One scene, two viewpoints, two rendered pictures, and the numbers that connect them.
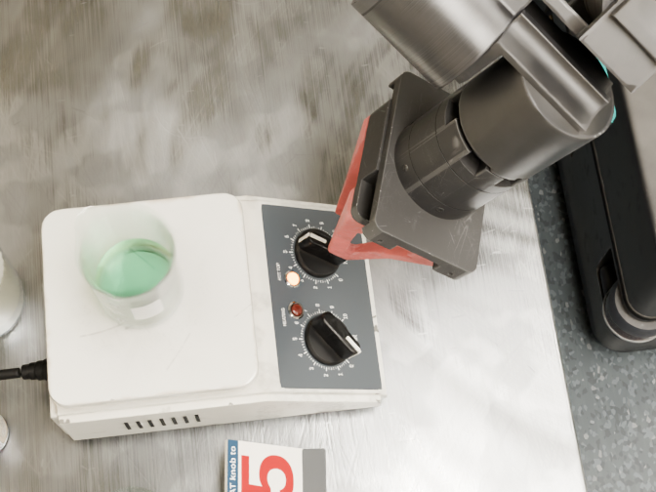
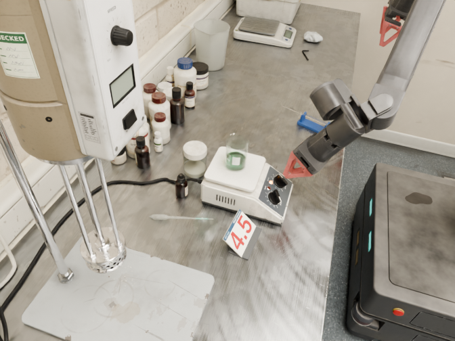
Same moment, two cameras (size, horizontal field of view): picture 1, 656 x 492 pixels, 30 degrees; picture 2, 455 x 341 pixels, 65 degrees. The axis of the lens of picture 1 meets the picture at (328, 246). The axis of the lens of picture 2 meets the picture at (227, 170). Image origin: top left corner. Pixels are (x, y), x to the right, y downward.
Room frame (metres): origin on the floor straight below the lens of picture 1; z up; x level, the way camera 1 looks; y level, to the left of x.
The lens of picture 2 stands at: (-0.36, -0.14, 1.40)
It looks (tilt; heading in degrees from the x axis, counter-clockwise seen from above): 43 degrees down; 25
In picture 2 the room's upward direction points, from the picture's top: 5 degrees clockwise
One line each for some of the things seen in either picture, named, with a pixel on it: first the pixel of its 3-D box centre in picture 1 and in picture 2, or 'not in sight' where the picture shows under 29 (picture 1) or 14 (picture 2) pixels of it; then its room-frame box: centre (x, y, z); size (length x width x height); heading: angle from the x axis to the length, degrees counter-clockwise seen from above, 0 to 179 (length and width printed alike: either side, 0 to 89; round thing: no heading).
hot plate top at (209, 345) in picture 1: (148, 298); (235, 168); (0.20, 0.10, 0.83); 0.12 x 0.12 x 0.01; 11
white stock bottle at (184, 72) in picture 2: not in sight; (185, 79); (0.50, 0.44, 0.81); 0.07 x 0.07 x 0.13
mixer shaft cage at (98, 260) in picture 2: not in sight; (91, 205); (-0.15, 0.16, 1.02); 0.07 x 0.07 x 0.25
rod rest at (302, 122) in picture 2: not in sight; (314, 123); (0.58, 0.02, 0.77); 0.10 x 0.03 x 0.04; 82
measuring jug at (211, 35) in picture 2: not in sight; (211, 44); (0.76, 0.49, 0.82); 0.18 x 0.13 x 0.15; 26
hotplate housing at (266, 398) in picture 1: (198, 313); (244, 184); (0.21, 0.08, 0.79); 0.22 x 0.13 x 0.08; 101
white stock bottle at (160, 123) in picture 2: not in sight; (160, 128); (0.27, 0.37, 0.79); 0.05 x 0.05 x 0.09
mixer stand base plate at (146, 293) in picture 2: not in sight; (122, 298); (-0.15, 0.15, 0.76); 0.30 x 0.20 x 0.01; 101
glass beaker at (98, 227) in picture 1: (130, 266); (235, 152); (0.21, 0.11, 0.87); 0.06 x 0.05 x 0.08; 53
